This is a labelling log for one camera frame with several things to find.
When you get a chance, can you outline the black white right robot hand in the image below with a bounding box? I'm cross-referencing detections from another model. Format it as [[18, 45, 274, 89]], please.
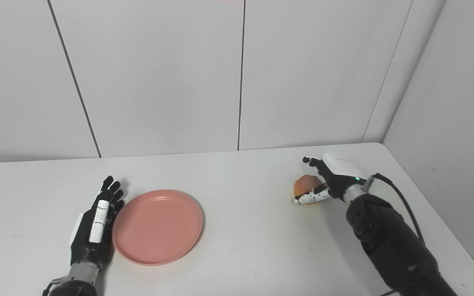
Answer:
[[294, 152, 368, 205]]

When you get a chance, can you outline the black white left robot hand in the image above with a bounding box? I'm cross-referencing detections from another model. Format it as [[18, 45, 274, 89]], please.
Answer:
[[70, 176, 125, 268]]

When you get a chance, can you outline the orange cream puff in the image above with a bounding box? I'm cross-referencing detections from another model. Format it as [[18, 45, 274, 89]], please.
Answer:
[[294, 175, 325, 205]]

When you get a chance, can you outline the pink round plate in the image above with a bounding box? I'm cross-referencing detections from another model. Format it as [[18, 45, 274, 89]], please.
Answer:
[[112, 189, 203, 266]]

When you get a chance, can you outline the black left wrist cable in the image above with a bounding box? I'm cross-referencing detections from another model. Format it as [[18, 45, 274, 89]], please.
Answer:
[[42, 277, 70, 296]]

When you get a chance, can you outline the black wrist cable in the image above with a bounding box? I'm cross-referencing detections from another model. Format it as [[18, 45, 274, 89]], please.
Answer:
[[362, 173, 427, 247], [42, 277, 70, 296]]

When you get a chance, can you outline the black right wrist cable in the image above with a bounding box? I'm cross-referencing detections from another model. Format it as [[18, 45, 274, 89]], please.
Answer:
[[362, 173, 427, 247]]

